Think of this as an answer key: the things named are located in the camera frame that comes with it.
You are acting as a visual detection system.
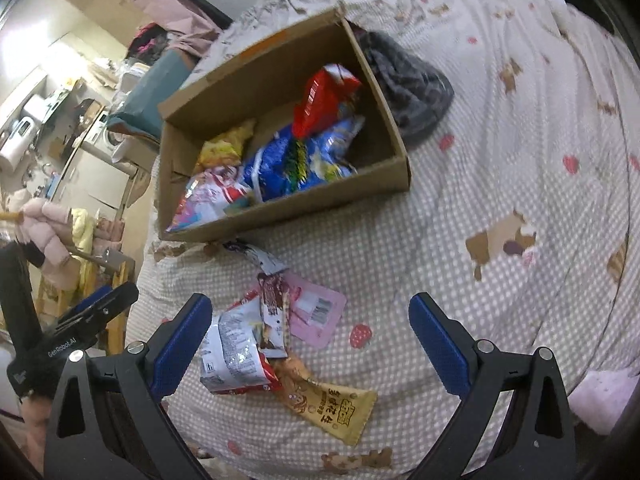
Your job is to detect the red snack packet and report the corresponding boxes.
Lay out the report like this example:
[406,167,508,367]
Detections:
[292,63,363,138]

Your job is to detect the silver red-edged snack packet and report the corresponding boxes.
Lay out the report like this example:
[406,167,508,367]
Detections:
[200,295,283,395]

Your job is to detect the dark striped cloth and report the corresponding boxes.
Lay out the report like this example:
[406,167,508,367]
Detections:
[357,30,456,147]

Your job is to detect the tan cartoon snack packet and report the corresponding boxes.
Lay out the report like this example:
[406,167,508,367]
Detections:
[270,355,378,447]

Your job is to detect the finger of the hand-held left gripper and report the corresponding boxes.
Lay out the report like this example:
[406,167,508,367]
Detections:
[52,281,141,346]
[59,286,117,322]

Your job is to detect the wooden rack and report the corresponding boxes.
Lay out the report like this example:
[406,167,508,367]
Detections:
[55,245,138,356]

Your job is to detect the yellow chips packet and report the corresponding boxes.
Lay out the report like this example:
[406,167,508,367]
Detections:
[192,119,257,176]

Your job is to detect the white kitchen cabinet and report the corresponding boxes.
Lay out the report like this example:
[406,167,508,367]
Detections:
[50,147,136,211]

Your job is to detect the cardboard box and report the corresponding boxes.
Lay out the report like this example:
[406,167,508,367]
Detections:
[157,7,412,242]

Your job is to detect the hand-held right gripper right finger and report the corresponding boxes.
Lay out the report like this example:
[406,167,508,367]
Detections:
[407,292,581,480]

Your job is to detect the pink padded jacket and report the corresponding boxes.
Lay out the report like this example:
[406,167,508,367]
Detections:
[12,199,73,281]

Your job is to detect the pink folded garment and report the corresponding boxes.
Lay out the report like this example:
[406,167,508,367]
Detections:
[95,217,126,256]

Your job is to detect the white water heater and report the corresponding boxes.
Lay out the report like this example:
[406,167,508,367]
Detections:
[0,115,41,161]

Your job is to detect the dark clothes pile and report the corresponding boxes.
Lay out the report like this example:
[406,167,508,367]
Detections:
[127,22,173,61]

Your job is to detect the yellow padded jacket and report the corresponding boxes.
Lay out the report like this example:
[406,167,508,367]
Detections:
[70,210,98,281]

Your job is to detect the white pink snack packet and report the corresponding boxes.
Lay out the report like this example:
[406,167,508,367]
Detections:
[165,167,256,233]

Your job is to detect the person's pink pajama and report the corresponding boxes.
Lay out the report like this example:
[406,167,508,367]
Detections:
[567,367,633,436]

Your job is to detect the pink curtain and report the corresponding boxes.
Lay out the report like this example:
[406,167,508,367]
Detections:
[85,0,236,61]

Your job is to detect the white dark snack wrapper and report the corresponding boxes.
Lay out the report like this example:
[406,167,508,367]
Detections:
[222,240,290,277]

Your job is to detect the blue green-print snack packet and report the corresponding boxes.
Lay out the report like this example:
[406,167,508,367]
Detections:
[285,114,367,196]

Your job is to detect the beige bedside cabinet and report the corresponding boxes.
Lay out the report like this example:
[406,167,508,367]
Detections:
[112,135,161,211]

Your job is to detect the red-ended snack bar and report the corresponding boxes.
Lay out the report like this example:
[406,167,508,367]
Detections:
[256,271,292,359]

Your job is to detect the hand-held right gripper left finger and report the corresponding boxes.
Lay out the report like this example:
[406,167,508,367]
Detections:
[44,293,213,480]

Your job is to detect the dark blue snack packet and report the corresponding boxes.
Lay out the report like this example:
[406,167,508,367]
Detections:
[242,132,293,203]

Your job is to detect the teal cushion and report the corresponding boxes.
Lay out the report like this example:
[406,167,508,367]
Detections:
[107,50,198,128]

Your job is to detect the pink snack pouch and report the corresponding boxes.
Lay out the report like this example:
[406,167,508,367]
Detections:
[284,272,348,347]

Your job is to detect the white washing machine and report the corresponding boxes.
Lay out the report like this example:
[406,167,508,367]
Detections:
[82,112,131,161]

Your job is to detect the person's left forearm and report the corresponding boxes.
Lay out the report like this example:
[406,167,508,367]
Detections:
[20,392,53,466]

